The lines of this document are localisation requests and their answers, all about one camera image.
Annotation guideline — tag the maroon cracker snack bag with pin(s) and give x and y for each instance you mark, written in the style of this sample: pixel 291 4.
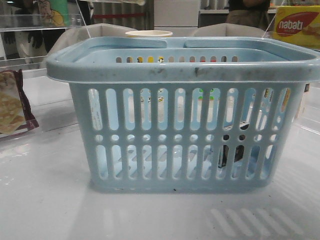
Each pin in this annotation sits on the maroon cracker snack bag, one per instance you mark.
pixel 16 115

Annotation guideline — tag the dark tissue pack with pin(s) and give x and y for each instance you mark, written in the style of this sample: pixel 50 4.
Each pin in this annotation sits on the dark tissue pack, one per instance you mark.
pixel 239 151

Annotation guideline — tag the light blue plastic basket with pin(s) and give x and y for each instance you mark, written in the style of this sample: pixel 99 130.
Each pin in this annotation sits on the light blue plastic basket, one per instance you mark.
pixel 154 113

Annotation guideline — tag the yellow nabati wafer box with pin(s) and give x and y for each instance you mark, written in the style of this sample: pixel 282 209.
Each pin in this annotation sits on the yellow nabati wafer box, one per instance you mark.
pixel 298 25

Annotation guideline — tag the person in beige trousers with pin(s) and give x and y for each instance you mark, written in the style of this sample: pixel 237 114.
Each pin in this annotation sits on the person in beige trousers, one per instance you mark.
pixel 252 13

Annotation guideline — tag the clear acrylic left shelf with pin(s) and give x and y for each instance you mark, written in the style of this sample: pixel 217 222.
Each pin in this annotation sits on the clear acrylic left shelf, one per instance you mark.
pixel 32 38

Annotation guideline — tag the beige chair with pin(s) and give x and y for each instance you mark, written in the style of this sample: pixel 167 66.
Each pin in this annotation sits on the beige chair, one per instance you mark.
pixel 75 35
pixel 228 30

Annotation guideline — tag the beige chair left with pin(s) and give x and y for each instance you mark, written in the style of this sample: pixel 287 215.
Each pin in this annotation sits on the beige chair left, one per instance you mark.
pixel 75 35

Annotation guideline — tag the beige chair right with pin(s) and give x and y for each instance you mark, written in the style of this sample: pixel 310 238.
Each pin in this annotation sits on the beige chair right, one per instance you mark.
pixel 228 30

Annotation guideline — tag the clear acrylic right shelf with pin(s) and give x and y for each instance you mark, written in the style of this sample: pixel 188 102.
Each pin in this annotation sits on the clear acrylic right shelf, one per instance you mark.
pixel 310 103

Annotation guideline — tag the cream paper cup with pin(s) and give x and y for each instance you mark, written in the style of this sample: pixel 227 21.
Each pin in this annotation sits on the cream paper cup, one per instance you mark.
pixel 148 34

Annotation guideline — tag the yellow green cartoon package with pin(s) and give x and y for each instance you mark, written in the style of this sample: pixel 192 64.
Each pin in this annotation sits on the yellow green cartoon package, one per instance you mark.
pixel 54 13

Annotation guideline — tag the clear acrylic shelf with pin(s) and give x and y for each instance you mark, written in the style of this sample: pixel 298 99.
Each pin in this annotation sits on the clear acrylic shelf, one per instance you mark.
pixel 310 103
pixel 32 38

